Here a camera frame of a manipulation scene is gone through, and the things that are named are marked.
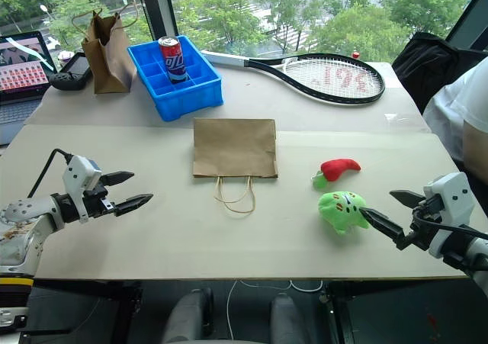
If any red soda can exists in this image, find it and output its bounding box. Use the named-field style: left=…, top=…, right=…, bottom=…
left=158, top=36, right=189, bottom=85

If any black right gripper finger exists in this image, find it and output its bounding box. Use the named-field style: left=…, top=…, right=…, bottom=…
left=360, top=207, right=407, bottom=251
left=389, top=190, right=426, bottom=209

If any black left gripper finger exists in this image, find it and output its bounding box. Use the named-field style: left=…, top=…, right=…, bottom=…
left=113, top=193, right=154, bottom=217
left=99, top=171, right=136, bottom=187

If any green plush toy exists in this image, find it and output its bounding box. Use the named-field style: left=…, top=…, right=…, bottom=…
left=318, top=191, right=371, bottom=236

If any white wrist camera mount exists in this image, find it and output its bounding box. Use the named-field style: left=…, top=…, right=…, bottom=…
left=61, top=155, right=103, bottom=220
left=422, top=172, right=476, bottom=259

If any black white tennis racket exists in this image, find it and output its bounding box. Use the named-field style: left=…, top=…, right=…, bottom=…
left=201, top=49, right=386, bottom=105

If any flat brown paper bag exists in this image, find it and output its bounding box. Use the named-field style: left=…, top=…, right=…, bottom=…
left=192, top=117, right=279, bottom=214

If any grey rounded robot leg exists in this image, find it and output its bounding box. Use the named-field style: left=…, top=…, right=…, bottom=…
left=269, top=292, right=306, bottom=344
left=162, top=287, right=214, bottom=344

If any person in white shirt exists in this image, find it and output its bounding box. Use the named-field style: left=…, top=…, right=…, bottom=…
left=422, top=56, right=488, bottom=181

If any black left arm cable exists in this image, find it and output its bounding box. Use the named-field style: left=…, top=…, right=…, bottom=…
left=27, top=148, right=73, bottom=199

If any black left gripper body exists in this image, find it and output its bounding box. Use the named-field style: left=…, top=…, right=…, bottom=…
left=81, top=182, right=116, bottom=219

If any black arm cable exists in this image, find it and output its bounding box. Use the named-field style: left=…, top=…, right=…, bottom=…
left=410, top=210, right=488, bottom=241
left=27, top=148, right=73, bottom=199

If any white cup with lid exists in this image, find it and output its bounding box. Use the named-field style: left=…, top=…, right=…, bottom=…
left=56, top=50, right=75, bottom=70

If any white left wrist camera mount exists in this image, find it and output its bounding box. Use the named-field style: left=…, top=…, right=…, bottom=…
left=61, top=155, right=103, bottom=220

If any white cable under table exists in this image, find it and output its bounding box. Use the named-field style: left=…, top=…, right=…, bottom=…
left=226, top=279, right=324, bottom=340

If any black handheld game console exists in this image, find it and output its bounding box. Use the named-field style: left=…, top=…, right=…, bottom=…
left=50, top=52, right=92, bottom=92

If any red chili plush toy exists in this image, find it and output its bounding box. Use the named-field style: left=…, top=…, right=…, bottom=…
left=311, top=158, right=362, bottom=191

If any open laptop computer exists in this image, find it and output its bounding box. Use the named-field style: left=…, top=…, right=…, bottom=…
left=0, top=31, right=59, bottom=147

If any blue plastic divided crate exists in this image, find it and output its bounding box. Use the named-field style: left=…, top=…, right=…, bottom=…
left=127, top=35, right=224, bottom=122

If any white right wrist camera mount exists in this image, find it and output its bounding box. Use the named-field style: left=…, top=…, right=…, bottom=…
left=422, top=172, right=476, bottom=259

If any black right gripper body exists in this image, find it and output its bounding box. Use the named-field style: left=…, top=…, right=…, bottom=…
left=404, top=198, right=443, bottom=250

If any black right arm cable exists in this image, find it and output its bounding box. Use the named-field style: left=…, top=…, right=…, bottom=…
left=410, top=210, right=488, bottom=241

